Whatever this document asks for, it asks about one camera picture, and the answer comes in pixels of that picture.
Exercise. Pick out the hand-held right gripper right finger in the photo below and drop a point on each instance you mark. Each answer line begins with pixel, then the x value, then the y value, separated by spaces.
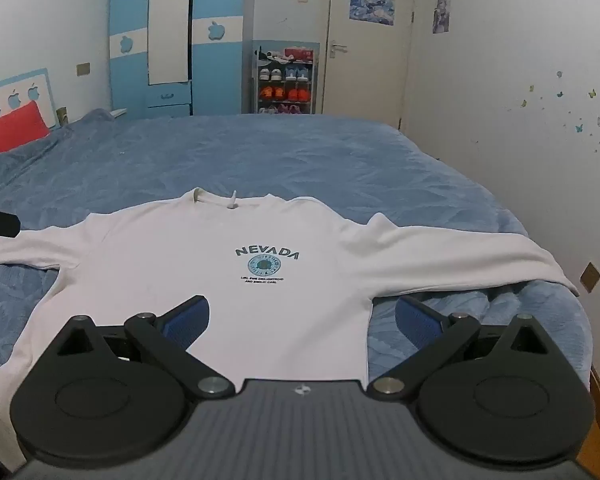
pixel 416 325

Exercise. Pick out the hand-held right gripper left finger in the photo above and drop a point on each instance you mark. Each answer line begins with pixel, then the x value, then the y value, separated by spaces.
pixel 187 324

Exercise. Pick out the white printed sweatshirt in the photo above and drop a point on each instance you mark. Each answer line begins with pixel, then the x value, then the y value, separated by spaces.
pixel 280 310

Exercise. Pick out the red pillow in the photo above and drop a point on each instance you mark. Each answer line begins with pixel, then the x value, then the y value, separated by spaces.
pixel 10 132

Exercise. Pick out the brown bedside socket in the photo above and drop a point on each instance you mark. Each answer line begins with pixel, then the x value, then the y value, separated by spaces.
pixel 62 115

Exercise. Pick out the blue and white headboard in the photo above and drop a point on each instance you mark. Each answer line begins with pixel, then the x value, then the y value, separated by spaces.
pixel 41 102

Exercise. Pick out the blue bed blanket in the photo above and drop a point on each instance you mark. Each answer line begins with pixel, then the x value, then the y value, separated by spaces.
pixel 280 160

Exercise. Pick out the blue and white wardrobe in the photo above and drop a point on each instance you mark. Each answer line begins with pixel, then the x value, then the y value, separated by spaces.
pixel 215 80

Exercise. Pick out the rows of shoes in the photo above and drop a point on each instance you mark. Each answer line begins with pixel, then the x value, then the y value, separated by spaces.
pixel 285 94

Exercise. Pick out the white door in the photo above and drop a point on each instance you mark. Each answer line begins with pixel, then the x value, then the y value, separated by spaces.
pixel 370 75

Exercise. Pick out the shoe rack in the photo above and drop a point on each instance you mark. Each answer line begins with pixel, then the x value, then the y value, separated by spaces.
pixel 316 80

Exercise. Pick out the blue door poster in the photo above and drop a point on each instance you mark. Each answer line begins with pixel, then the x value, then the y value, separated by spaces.
pixel 374 7

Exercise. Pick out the brown wall switch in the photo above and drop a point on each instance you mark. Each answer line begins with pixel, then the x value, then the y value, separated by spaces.
pixel 83 68

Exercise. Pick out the brown wall socket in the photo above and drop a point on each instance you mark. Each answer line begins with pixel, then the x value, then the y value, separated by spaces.
pixel 590 276

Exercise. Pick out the butterfly wall stickers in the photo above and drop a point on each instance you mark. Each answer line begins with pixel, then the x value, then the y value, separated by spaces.
pixel 578 127

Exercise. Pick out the small wall poster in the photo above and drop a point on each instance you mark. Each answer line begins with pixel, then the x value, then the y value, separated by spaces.
pixel 441 10

